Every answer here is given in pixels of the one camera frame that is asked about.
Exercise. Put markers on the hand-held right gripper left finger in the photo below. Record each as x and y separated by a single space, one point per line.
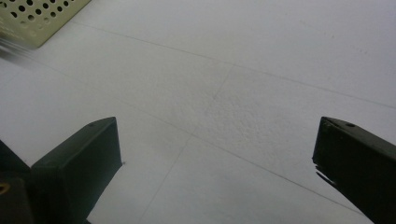
74 174

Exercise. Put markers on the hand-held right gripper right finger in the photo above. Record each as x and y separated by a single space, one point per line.
358 165

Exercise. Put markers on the cream perforated plastic basket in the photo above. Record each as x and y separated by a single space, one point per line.
34 17

